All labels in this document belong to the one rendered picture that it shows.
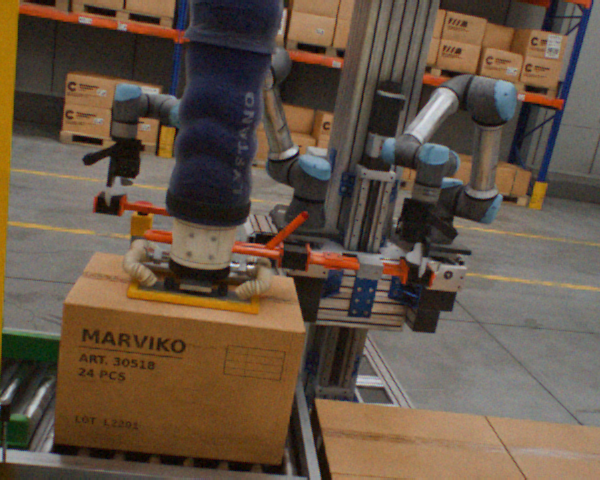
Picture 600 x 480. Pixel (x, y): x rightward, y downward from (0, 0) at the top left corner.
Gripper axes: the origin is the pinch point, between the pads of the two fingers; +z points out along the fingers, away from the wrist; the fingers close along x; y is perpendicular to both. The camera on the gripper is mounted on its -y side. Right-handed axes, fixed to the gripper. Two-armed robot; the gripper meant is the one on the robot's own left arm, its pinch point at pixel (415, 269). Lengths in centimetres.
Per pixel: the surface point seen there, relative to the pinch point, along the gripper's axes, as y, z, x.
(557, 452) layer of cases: -60, 54, -1
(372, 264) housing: 13.3, -0.7, 3.4
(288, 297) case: 34.1, 13.8, -1.0
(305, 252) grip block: 32.3, -1.5, 3.7
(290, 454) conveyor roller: 28, 54, 16
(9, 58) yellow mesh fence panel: 98, -43, 46
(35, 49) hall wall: 349, 7, -816
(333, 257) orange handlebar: 24.2, -0.7, 2.0
